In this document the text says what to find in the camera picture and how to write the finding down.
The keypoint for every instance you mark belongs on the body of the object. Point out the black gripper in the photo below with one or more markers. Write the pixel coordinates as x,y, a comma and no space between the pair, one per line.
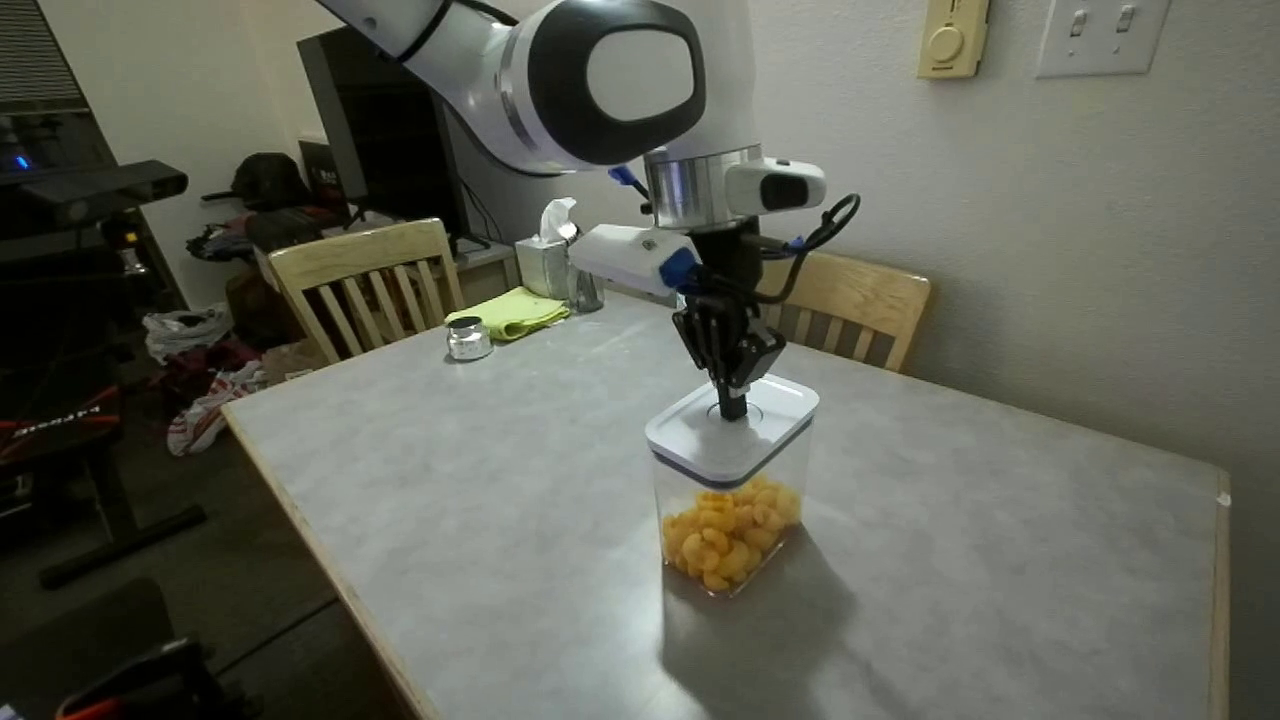
727,273

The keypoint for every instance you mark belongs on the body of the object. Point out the white rectangular container lid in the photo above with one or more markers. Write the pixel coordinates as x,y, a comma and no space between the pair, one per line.
723,446

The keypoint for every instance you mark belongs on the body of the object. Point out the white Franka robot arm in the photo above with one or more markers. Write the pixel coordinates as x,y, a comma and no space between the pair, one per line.
584,83

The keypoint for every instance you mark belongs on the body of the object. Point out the clear plastic food container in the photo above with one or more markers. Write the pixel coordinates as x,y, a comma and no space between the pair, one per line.
734,526

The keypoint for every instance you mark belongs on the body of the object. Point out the wooden slat-back chair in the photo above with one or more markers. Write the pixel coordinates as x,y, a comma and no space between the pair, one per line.
855,303
363,263

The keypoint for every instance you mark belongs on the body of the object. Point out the glass utensil jar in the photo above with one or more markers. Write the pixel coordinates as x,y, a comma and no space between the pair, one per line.
584,299

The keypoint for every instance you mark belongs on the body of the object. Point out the lime green cloth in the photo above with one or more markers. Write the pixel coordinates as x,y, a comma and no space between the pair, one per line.
515,314

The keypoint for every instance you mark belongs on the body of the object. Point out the black cap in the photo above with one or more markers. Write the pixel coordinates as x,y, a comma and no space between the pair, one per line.
269,181

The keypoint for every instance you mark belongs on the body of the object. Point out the red and white cloth pile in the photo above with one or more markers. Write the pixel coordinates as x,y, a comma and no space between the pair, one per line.
214,394

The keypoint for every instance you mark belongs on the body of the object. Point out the black and red bag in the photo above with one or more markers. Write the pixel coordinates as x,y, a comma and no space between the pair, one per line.
144,686

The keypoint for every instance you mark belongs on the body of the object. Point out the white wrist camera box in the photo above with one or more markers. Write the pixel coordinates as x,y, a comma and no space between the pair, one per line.
625,258

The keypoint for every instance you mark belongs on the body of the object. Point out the beige wall thermostat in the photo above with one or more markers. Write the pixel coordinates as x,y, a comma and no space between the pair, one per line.
952,38

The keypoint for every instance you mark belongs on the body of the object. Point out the white light switch plate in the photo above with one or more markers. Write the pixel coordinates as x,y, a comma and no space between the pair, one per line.
1102,38

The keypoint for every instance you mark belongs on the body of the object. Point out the black sensor camera bar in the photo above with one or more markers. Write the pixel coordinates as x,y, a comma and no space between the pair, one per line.
101,190

